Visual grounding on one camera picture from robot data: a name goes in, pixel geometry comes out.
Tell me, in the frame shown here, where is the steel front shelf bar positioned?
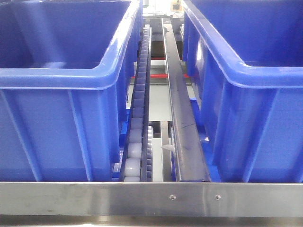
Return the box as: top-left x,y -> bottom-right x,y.
0,182 -> 303,217

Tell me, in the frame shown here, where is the white roller conveyor track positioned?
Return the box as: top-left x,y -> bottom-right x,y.
119,24 -> 152,182

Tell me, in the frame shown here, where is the blue destination bin left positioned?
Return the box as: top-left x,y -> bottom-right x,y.
0,0 -> 142,182

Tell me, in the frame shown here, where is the blue destination bin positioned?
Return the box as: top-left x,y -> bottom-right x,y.
183,0 -> 303,183
0,0 -> 142,182

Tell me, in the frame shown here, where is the blue destination bin right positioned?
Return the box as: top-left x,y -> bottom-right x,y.
183,0 -> 303,183

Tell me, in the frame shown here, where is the steel divider rail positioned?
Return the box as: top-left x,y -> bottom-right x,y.
161,18 -> 211,182

